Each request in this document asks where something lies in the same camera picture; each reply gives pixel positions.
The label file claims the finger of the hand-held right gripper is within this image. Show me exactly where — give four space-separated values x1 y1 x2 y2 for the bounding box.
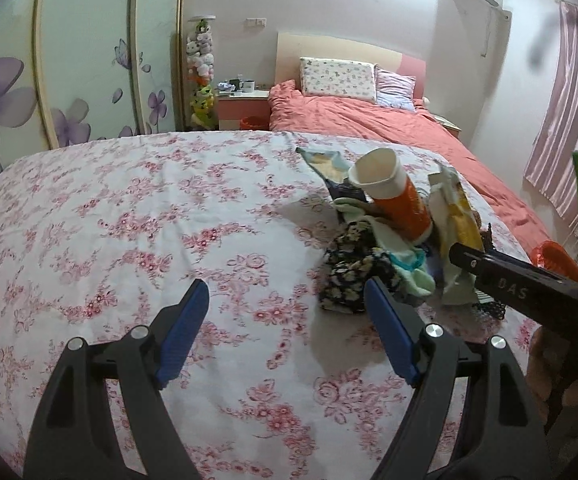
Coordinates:
449 242 578 330

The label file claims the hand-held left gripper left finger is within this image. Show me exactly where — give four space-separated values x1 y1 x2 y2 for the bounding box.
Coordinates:
23 279 211 480

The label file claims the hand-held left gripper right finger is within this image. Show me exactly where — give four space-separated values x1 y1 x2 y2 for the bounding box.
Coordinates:
364 276 552 480

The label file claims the black lace item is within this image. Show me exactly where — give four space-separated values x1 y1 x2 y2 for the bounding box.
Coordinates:
472 287 507 321

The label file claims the large red plastic basket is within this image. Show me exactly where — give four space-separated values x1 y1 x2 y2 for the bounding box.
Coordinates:
530 240 578 283

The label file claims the pale green wrapper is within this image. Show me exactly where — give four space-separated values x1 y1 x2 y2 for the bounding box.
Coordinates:
439 255 477 307

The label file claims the pale teal cloth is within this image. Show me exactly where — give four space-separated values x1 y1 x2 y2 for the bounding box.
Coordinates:
334 195 437 297

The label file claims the black floral cloth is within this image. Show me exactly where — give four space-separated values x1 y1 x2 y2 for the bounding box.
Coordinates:
318 217 407 316

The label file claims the yellow snack packet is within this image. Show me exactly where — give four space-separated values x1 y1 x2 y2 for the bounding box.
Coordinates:
428 165 485 261

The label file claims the white orange paper cup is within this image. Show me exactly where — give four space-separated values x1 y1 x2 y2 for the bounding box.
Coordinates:
347 148 432 241

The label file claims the blue snack packet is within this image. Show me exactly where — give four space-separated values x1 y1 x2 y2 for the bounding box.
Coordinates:
295 146 370 203

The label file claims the pink striped curtain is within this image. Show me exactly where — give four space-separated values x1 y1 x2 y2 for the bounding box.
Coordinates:
523 0 578 221

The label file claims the wooden bedside table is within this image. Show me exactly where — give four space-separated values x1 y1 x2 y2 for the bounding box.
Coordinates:
431 114 464 141

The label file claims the bed with red duvet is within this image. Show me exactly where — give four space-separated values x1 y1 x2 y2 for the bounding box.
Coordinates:
268 80 552 256

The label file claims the pink striped pillow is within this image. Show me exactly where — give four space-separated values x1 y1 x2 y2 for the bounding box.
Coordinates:
375 66 416 112

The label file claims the pink white nightstand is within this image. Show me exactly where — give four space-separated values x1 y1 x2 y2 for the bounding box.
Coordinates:
216 89 271 132

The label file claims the white floral pillow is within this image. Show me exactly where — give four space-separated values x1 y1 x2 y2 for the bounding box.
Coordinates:
299 56 377 106

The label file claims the column of plush toys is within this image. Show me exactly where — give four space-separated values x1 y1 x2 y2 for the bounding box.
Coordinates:
185 15 217 131

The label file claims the beige pink headboard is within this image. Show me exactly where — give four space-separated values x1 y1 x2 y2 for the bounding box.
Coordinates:
275 31 427 103

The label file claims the wardrobe with purple flower doors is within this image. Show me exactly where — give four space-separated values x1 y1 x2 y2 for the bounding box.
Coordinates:
0 0 187 206

